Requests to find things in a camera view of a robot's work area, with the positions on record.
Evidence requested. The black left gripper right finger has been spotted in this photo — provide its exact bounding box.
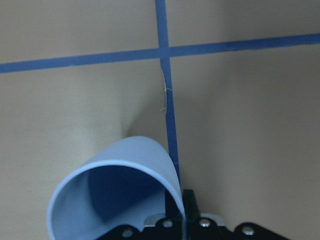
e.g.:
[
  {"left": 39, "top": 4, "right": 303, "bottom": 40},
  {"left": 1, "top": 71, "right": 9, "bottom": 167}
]
[{"left": 182, "top": 189, "right": 286, "bottom": 240}]

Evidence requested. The blue cup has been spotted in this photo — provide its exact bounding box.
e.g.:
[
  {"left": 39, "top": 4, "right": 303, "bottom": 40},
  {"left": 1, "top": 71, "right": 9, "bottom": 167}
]
[{"left": 47, "top": 136, "right": 185, "bottom": 240}]

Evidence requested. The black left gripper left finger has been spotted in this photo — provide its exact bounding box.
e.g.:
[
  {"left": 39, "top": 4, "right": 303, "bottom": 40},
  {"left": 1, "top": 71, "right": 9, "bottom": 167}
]
[{"left": 99, "top": 191, "right": 183, "bottom": 240}]

